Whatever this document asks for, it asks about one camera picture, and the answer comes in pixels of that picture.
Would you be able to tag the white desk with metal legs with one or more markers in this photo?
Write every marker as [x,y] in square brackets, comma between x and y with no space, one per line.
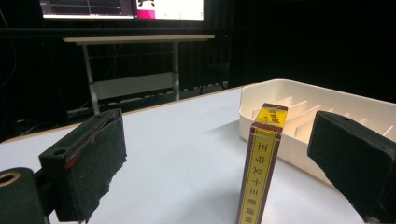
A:
[137,62]

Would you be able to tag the yellow and maroon box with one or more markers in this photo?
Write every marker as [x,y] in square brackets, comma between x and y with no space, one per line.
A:
[260,168]

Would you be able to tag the white slotted plastic tray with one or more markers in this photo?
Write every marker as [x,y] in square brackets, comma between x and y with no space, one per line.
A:
[311,102]

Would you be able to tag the computer monitor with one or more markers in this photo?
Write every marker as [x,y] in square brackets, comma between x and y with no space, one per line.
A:
[88,8]
[170,9]

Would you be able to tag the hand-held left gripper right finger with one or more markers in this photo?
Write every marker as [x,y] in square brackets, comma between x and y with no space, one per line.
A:
[351,161]

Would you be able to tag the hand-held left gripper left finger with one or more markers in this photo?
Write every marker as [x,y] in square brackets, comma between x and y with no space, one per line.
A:
[90,158]

